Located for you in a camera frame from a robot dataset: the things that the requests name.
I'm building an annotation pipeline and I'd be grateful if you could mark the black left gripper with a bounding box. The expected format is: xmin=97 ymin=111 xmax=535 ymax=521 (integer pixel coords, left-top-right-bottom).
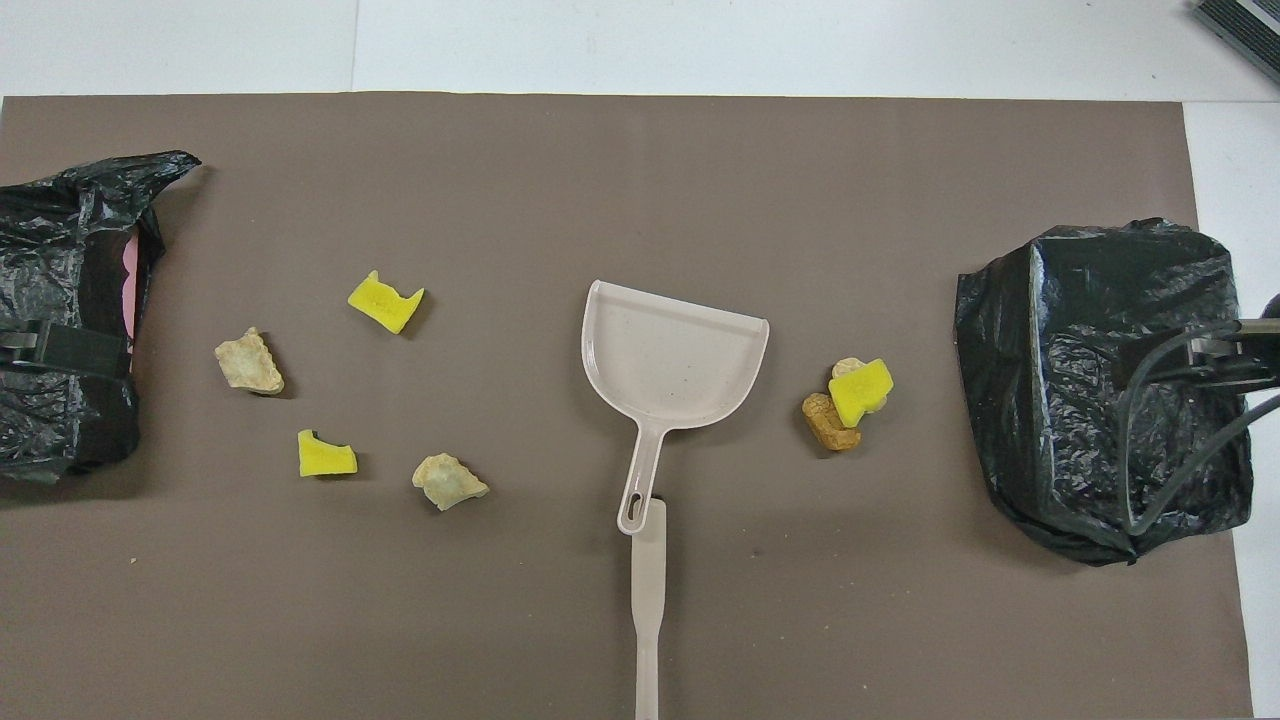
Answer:
xmin=0 ymin=321 xmax=132 ymax=378

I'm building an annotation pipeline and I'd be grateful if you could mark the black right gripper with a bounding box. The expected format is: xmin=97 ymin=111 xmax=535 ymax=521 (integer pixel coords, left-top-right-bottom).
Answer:
xmin=1128 ymin=318 xmax=1280 ymax=393

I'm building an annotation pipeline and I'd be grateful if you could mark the yellow sponge piece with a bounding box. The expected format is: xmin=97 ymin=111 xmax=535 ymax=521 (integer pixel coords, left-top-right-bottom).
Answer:
xmin=347 ymin=270 xmax=426 ymax=336
xmin=828 ymin=358 xmax=895 ymax=429
xmin=297 ymin=429 xmax=359 ymax=478

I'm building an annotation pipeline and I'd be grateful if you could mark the brown sponge piece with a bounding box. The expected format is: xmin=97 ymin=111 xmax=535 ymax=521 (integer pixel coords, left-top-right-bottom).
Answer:
xmin=801 ymin=392 xmax=863 ymax=452

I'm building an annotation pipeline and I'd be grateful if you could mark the beige plastic dustpan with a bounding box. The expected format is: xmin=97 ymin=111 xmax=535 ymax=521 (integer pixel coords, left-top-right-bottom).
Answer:
xmin=581 ymin=279 xmax=771 ymax=536

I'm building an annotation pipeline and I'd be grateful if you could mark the beige hand brush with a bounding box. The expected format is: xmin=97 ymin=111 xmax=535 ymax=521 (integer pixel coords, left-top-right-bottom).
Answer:
xmin=630 ymin=498 xmax=668 ymax=720

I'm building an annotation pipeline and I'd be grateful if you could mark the pink plastic bin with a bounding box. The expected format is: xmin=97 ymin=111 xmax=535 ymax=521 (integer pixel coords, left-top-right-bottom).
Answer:
xmin=118 ymin=232 xmax=141 ymax=346

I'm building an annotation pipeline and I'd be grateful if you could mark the taut black trash bag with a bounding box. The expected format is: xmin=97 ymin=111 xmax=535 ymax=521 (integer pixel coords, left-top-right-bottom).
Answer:
xmin=954 ymin=217 xmax=1254 ymax=568

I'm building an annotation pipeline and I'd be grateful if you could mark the loose black trash bag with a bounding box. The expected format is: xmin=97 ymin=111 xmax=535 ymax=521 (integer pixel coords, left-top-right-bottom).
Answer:
xmin=0 ymin=150 xmax=202 ymax=487

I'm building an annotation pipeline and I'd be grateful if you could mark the grey ribbed device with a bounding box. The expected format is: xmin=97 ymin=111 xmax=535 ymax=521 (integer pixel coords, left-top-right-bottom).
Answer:
xmin=1192 ymin=0 xmax=1280 ymax=86

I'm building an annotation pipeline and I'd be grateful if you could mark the brown table mat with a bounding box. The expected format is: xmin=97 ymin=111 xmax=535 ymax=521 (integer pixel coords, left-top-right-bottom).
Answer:
xmin=0 ymin=93 xmax=1254 ymax=720

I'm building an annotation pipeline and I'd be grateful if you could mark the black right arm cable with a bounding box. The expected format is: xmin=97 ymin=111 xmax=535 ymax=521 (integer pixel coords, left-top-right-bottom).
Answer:
xmin=1113 ymin=322 xmax=1280 ymax=533

